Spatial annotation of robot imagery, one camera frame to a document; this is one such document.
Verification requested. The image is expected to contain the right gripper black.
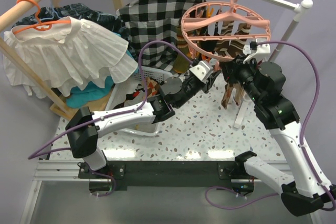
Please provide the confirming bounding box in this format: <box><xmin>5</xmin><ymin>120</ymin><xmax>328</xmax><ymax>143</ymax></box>
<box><xmin>219</xmin><ymin>53</ymin><xmax>263</xmax><ymax>103</ymax></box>

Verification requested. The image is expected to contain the argyle orange brown sock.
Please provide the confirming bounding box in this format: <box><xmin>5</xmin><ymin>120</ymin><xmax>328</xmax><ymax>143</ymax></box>
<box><xmin>221</xmin><ymin>83</ymin><xmax>234</xmax><ymax>109</ymax></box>

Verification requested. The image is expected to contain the pink round clip hanger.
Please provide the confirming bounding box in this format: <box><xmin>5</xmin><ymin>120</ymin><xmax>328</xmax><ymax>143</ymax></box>
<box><xmin>181</xmin><ymin>0</ymin><xmax>271</xmax><ymax>62</ymax></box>

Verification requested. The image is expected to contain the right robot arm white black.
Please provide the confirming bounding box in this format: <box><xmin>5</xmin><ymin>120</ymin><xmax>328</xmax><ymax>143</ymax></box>
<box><xmin>220</xmin><ymin>55</ymin><xmax>335</xmax><ymax>217</ymax></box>

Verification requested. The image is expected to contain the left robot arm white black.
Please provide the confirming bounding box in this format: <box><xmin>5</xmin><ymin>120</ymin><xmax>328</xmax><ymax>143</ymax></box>
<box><xmin>66</xmin><ymin>71</ymin><xmax>220</xmax><ymax>178</ymax></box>

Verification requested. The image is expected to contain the light blue hanger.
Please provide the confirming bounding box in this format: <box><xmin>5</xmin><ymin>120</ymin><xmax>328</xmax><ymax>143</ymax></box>
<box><xmin>40</xmin><ymin>0</ymin><xmax>61</xmax><ymax>21</ymax></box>

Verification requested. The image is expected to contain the orange clothes hanger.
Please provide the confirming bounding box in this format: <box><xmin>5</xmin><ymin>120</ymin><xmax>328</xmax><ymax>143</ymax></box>
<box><xmin>13</xmin><ymin>0</ymin><xmax>71</xmax><ymax>35</ymax></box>

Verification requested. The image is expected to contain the brown white striped sock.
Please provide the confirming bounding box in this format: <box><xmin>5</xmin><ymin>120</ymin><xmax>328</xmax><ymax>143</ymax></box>
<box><xmin>214</xmin><ymin>21</ymin><xmax>251</xmax><ymax>58</ymax></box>

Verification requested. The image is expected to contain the olive striped hanging sock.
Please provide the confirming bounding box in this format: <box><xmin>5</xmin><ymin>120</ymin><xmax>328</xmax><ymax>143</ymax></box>
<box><xmin>173</xmin><ymin>34</ymin><xmax>192</xmax><ymax>73</ymax></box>

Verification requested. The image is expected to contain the white laundry basket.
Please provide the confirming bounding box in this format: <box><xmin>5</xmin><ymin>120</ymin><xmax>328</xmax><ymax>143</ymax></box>
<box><xmin>106</xmin><ymin>67</ymin><xmax>172</xmax><ymax>137</ymax></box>

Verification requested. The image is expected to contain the black white checked shirt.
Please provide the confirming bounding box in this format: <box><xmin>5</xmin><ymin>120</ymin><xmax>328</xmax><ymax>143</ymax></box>
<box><xmin>117</xmin><ymin>0</ymin><xmax>205</xmax><ymax>57</ymax></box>

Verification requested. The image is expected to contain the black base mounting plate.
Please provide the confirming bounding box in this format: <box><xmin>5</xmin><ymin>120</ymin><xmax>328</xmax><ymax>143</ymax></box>
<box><xmin>77</xmin><ymin>161</ymin><xmax>255</xmax><ymax>194</ymax></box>

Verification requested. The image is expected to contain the teal cloth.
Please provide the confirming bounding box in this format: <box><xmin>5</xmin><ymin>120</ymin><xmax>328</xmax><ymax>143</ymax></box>
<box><xmin>65</xmin><ymin>34</ymin><xmax>132</xmax><ymax>109</ymax></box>

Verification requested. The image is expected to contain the dark patterned garment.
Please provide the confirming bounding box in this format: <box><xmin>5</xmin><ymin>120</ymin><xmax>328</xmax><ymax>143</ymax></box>
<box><xmin>13</xmin><ymin>3</ymin><xmax>123</xmax><ymax>35</ymax></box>

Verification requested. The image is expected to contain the white ruffled blouse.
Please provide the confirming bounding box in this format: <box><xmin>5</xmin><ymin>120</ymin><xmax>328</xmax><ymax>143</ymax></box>
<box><xmin>4</xmin><ymin>16</ymin><xmax>138</xmax><ymax>97</ymax></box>

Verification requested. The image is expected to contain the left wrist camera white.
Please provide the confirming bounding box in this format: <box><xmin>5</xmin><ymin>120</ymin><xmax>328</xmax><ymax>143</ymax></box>
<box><xmin>189</xmin><ymin>60</ymin><xmax>214</xmax><ymax>83</ymax></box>

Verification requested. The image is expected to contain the white rack foot bracket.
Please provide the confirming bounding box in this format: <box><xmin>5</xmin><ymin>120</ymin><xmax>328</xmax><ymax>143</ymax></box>
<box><xmin>234</xmin><ymin>94</ymin><xmax>252</xmax><ymax>129</ymax></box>

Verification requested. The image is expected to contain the metal clothes rail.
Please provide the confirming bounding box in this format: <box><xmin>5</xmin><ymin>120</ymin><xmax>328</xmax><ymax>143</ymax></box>
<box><xmin>181</xmin><ymin>0</ymin><xmax>313</xmax><ymax>61</ymax></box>

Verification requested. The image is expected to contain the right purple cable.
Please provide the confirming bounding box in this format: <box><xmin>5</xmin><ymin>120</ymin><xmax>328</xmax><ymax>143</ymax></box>
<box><xmin>204</xmin><ymin>40</ymin><xmax>336</xmax><ymax>210</ymax></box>

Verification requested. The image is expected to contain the purple cable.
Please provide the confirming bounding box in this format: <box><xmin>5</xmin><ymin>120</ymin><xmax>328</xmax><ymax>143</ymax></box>
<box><xmin>204</xmin><ymin>40</ymin><xmax>336</xmax><ymax>210</ymax></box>
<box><xmin>27</xmin><ymin>40</ymin><xmax>196</xmax><ymax>198</ymax></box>

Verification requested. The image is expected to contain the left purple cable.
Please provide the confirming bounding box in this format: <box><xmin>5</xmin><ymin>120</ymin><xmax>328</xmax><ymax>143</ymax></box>
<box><xmin>27</xmin><ymin>40</ymin><xmax>196</xmax><ymax>198</ymax></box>

